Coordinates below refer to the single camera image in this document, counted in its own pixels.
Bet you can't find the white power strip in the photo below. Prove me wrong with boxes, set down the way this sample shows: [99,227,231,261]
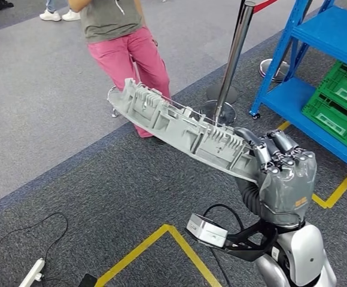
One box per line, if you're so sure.
[18,258,45,287]

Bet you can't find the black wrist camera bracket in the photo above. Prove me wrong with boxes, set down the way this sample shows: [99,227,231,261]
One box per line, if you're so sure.
[221,219,279,262]

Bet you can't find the black floor cable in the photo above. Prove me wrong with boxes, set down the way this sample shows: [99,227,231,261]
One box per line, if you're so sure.
[0,212,69,287]

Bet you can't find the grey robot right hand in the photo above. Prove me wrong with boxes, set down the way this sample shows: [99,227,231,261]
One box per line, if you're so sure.
[234,126,317,230]

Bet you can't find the yellow floor tape square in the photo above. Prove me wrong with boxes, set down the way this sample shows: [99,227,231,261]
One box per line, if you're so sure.
[94,224,221,287]
[277,120,347,210]

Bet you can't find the grey plastic wheel hubcap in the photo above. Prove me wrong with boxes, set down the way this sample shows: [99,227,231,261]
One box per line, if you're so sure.
[107,78,259,184]

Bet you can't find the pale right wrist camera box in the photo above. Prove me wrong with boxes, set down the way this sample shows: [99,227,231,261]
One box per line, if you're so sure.
[186,213,228,248]

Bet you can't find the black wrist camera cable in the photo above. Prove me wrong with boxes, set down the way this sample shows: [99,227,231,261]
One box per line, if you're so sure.
[203,204,244,287]

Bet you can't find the black stanchion post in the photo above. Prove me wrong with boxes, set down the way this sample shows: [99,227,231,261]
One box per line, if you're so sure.
[206,84,239,105]

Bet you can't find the short red barrier belt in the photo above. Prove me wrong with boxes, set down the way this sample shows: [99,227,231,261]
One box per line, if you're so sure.
[252,0,279,14]

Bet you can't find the chrome stanchion post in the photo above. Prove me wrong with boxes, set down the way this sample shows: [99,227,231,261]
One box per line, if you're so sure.
[258,58,291,83]
[202,0,256,127]

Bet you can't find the blue metal shelf rack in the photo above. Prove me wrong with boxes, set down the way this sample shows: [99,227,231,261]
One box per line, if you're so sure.
[249,0,347,176]

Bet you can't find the chrome round base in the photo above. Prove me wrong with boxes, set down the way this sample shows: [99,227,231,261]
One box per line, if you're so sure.
[107,85,123,118]

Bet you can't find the black robot foot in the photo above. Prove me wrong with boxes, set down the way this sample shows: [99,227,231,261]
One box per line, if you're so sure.
[77,273,98,287]

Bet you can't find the green plastic crate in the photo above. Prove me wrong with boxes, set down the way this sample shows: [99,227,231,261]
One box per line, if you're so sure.
[302,91,347,151]
[318,60,347,121]

